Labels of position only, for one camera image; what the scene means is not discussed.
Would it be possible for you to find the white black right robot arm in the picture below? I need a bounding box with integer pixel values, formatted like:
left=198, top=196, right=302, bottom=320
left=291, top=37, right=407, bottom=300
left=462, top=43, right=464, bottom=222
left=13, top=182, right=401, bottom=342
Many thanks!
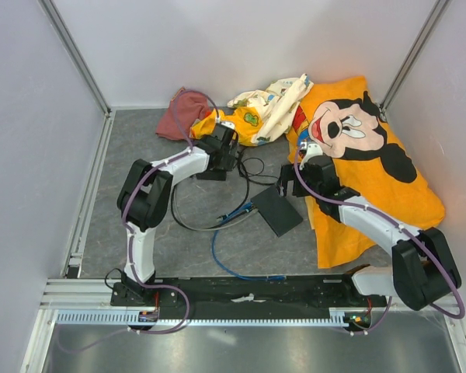
left=277, top=155, right=465, bottom=319

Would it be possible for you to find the orange Mickey Mouse pillow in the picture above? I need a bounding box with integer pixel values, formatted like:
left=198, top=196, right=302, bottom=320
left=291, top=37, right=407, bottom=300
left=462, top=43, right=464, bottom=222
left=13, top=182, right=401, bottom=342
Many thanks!
left=286, top=75, right=447, bottom=269

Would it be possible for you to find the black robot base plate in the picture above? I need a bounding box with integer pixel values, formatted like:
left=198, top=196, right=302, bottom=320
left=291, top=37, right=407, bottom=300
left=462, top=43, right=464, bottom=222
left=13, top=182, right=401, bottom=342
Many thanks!
left=110, top=274, right=387, bottom=319

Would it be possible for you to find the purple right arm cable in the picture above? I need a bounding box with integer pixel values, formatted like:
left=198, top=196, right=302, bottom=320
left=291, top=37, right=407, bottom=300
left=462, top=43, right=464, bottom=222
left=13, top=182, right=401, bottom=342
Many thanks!
left=294, top=145, right=466, bottom=338

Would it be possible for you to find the cream dinosaur print cloth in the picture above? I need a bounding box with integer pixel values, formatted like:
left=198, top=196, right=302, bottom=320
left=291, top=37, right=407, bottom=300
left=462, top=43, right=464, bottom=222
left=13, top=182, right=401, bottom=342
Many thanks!
left=227, top=74, right=314, bottom=146

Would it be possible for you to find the aluminium frame rail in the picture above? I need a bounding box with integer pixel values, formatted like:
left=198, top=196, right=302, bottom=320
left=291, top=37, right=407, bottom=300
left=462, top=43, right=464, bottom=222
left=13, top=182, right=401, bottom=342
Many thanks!
left=38, top=277, right=116, bottom=310

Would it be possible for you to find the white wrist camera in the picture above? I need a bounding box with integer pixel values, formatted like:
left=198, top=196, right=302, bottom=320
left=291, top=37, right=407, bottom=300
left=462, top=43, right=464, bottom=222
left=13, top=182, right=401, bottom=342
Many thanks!
left=299, top=139, right=324, bottom=169
left=214, top=111, right=236, bottom=131

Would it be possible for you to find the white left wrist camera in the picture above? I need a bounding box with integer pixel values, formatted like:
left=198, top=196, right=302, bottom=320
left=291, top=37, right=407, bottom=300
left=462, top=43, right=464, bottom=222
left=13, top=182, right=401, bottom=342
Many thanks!
left=214, top=111, right=236, bottom=131

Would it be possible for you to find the yellow dinosaur garment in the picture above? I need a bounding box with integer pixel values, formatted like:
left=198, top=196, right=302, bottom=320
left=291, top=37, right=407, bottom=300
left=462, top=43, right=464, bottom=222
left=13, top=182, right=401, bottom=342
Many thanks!
left=190, top=107, right=263, bottom=147

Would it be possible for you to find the black barrel plug power cable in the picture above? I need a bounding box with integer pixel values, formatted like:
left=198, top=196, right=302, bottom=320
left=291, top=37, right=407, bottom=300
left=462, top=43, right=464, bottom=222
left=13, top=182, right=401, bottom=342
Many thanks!
left=232, top=149, right=283, bottom=186

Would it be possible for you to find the black power adapter brick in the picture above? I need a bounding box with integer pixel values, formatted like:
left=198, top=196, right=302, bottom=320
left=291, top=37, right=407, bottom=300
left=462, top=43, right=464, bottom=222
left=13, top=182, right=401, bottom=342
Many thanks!
left=195, top=169, right=228, bottom=181

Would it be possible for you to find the blue ethernet cable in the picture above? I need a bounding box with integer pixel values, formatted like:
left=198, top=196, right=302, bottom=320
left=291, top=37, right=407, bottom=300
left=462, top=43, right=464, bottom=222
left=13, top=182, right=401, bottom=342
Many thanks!
left=211, top=204, right=287, bottom=281

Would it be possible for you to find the black ethernet cable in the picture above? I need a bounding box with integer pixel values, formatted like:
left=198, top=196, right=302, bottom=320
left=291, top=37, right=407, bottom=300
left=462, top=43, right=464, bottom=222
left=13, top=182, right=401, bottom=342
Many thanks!
left=170, top=178, right=257, bottom=234

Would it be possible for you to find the grey ethernet cable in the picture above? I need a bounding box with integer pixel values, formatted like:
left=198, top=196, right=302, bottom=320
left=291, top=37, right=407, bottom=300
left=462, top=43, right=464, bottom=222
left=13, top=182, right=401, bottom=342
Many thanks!
left=172, top=205, right=257, bottom=230

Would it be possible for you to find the maroon red cloth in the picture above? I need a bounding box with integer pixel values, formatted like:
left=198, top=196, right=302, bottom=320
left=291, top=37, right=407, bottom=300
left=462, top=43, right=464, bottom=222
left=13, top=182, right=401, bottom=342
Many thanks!
left=155, top=87, right=211, bottom=141

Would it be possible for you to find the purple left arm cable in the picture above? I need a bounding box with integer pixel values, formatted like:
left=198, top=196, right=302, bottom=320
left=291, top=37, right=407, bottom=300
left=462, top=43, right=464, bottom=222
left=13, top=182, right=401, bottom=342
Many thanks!
left=56, top=89, right=222, bottom=354

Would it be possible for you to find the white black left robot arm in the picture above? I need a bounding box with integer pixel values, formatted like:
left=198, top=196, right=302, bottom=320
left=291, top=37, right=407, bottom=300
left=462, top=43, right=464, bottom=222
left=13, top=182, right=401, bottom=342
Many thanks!
left=116, top=121, right=239, bottom=305

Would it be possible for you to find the grey slotted cable duct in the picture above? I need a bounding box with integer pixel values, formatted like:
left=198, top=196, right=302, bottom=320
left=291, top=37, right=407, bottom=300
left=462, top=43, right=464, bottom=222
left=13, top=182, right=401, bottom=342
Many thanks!
left=57, top=309, right=372, bottom=327

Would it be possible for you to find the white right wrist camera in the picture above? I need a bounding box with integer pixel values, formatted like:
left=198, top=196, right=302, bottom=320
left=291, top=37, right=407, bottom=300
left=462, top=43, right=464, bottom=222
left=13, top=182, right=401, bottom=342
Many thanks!
left=299, top=139, right=324, bottom=169

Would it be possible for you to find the black network switch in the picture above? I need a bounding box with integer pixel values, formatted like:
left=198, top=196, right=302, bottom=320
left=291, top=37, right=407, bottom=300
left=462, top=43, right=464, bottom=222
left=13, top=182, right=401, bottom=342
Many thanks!
left=251, top=186, right=303, bottom=237

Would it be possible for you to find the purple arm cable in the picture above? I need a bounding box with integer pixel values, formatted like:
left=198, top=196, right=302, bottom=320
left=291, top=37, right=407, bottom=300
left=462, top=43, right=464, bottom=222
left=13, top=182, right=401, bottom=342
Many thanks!
left=294, top=145, right=466, bottom=338
left=56, top=89, right=222, bottom=354

